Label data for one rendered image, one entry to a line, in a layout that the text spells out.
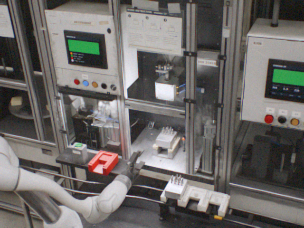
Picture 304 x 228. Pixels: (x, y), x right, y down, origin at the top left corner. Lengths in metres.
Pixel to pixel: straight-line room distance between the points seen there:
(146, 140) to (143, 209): 0.47
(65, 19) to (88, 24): 0.14
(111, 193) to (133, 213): 0.62
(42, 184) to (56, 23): 0.94
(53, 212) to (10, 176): 0.44
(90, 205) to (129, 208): 0.58
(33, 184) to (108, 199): 0.35
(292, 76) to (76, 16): 1.14
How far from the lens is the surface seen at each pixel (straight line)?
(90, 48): 2.30
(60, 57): 2.47
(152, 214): 2.58
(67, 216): 2.22
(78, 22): 2.31
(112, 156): 2.58
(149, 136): 2.83
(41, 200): 2.12
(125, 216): 2.57
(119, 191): 2.01
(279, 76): 2.01
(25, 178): 1.85
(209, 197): 2.39
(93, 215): 2.10
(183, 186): 2.38
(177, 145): 2.66
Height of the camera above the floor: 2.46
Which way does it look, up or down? 31 degrees down
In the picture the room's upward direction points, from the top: 3 degrees counter-clockwise
